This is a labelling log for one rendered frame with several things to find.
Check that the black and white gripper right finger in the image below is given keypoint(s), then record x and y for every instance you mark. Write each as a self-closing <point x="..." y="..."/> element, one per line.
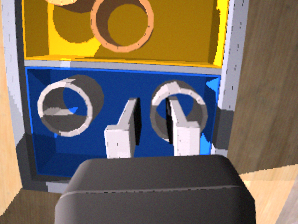
<point x="184" y="135"/>

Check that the bronze bushing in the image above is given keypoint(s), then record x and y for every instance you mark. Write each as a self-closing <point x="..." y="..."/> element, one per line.
<point x="99" y="23"/>
<point x="78" y="6"/>

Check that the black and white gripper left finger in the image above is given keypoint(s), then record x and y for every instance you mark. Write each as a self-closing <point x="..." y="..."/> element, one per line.
<point x="122" y="138"/>

